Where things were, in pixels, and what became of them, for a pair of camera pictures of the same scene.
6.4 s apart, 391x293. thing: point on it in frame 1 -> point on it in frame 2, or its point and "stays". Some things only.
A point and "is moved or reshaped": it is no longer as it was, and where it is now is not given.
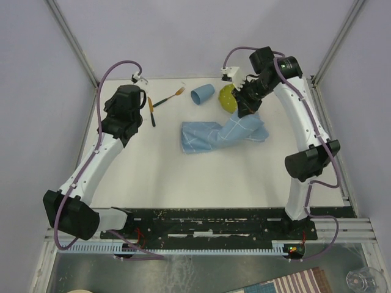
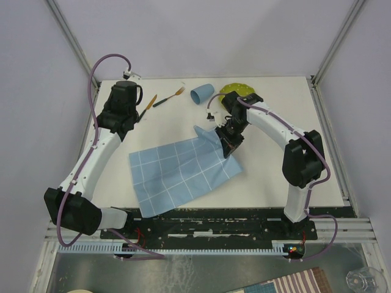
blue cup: x=201 y=93 stays
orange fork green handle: x=181 y=90 stays
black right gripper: x=244 y=107 -> x=229 y=144
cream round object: x=79 y=291 stays
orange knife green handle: x=151 y=110 is moved or reshaped
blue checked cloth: x=201 y=137 is moved or reshaped
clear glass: x=367 y=279 stays
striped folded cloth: x=313 y=280 stays
